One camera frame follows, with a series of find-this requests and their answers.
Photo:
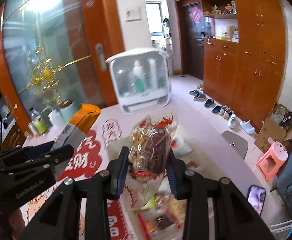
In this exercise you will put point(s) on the grey orange snack packet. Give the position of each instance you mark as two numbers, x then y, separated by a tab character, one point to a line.
83	120

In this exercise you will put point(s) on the wooden wall cabinet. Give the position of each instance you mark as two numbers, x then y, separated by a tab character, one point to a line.
245	75

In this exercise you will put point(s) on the grey blue slipper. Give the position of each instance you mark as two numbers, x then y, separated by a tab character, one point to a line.
194	92
199	96

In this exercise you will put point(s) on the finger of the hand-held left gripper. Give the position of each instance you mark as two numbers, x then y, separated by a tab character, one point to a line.
36	150
58	155

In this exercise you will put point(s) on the dark blue slipper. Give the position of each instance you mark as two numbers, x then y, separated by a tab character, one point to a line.
209	103
216	109

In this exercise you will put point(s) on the mint green canister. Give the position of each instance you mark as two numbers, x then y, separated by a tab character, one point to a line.
71	111

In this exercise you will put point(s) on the beige slipper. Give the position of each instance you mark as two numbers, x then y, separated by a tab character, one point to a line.
199	87

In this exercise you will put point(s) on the peanut brittle clear packet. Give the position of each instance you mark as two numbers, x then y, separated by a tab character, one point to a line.
148	150

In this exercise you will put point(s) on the wooden framed glass door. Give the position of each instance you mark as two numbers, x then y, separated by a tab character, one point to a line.
96	30

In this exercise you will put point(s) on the white steriliser cabinet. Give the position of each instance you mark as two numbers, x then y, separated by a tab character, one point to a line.
138	80

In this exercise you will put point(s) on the grey chair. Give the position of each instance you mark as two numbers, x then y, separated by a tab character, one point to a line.
234	143

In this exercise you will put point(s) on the dark entrance door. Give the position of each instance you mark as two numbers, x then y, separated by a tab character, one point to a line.
193	42

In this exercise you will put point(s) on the white child shoe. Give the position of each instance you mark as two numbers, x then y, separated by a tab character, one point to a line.
247	127
232	121

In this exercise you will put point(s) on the white squeeze bottle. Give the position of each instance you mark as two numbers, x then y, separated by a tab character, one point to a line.
54	118

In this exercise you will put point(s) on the pink plastic stool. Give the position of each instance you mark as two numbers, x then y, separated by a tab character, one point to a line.
273	157

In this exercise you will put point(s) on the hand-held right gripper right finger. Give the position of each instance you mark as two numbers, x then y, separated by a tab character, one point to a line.
172	177

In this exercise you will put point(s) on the white wall switch panel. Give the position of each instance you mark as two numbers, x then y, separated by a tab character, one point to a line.
133	13

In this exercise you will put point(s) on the clear bottle green label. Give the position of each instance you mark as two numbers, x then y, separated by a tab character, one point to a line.
39	122

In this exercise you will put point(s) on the cardboard box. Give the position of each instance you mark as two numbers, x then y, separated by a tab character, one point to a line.
270	135

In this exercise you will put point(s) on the yellow puffed squares packet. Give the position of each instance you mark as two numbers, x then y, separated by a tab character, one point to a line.
177	205

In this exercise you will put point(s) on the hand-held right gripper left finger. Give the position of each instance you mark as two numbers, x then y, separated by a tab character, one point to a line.
122	175

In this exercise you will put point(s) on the smartphone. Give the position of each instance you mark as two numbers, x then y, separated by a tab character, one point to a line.
257	200

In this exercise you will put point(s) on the gold door ornament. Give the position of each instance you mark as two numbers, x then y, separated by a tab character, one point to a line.
46	76

